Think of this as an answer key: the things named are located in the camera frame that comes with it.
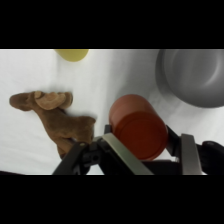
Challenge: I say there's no yellow plastic cup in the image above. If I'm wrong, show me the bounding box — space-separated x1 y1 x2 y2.
53 49 91 63

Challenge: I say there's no orange plastic cup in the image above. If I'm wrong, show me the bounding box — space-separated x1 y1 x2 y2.
108 93 169 162

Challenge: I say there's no grey bowl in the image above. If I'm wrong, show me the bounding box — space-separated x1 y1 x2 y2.
154 49 224 109

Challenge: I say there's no brown plush moose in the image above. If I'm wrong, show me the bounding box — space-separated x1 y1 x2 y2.
8 90 97 160

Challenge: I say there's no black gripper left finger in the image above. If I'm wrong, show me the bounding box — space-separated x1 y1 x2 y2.
52 124 155 175

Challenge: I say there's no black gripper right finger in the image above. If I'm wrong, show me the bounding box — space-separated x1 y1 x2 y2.
165 125 224 175

